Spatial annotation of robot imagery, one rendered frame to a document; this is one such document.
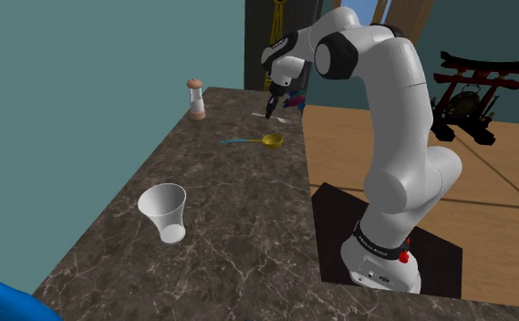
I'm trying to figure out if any red and black gong stand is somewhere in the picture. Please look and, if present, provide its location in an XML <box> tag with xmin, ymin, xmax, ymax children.
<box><xmin>430</xmin><ymin>50</ymin><xmax>519</xmax><ymax>147</ymax></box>

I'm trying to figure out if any white flared cup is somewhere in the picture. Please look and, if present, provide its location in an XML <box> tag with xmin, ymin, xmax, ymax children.
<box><xmin>137</xmin><ymin>182</ymin><xmax>188</xmax><ymax>245</ymax></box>

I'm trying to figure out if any colourful toy figure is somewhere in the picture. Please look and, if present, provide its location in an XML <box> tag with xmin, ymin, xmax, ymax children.
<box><xmin>283</xmin><ymin>89</ymin><xmax>307</xmax><ymax>112</ymax></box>

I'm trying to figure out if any white spoon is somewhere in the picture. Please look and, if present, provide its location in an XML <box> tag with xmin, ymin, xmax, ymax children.
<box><xmin>251</xmin><ymin>111</ymin><xmax>292</xmax><ymax>125</ymax></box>

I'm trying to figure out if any dark panel with yellow ornament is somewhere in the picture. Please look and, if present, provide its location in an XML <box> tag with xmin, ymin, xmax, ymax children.
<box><xmin>244</xmin><ymin>0</ymin><xmax>324</xmax><ymax>93</ymax></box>

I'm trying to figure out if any white pepper mill, tan cap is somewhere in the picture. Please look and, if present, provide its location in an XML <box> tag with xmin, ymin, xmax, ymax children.
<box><xmin>186</xmin><ymin>78</ymin><xmax>207</xmax><ymax>121</ymax></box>

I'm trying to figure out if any blue rounded object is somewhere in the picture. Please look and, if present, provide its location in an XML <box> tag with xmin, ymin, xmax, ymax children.
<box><xmin>0</xmin><ymin>269</ymin><xmax>64</xmax><ymax>321</ymax></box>

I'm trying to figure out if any dark robot stand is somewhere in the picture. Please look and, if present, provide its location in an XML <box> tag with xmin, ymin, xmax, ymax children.
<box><xmin>310</xmin><ymin>181</ymin><xmax>463</xmax><ymax>300</ymax></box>

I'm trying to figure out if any yellow scoop with teal handle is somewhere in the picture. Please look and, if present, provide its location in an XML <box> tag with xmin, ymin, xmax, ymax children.
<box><xmin>220</xmin><ymin>133</ymin><xmax>285</xmax><ymax>150</ymax></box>

